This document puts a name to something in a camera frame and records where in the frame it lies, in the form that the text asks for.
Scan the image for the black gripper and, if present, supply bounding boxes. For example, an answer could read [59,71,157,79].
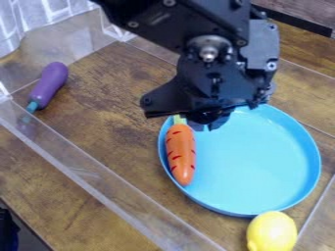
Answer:
[140,58,275,131]

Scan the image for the orange toy carrot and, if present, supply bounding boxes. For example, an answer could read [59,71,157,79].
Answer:
[165,116,196,186]

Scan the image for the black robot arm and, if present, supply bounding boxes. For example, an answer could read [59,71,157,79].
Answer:
[92,0,280,130]

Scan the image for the blue round tray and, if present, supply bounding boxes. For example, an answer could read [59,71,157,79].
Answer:
[157,103,323,218]

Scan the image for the yellow toy lemon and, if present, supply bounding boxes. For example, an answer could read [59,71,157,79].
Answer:
[245,211,297,251]

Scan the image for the purple toy eggplant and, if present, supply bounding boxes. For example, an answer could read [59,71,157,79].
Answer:
[27,62,68,113]

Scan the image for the white curtain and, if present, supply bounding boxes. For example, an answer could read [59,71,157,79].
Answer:
[0,0,101,59]

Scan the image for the clear acrylic enclosure wall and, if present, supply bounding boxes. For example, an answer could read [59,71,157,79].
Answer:
[0,11,335,251]

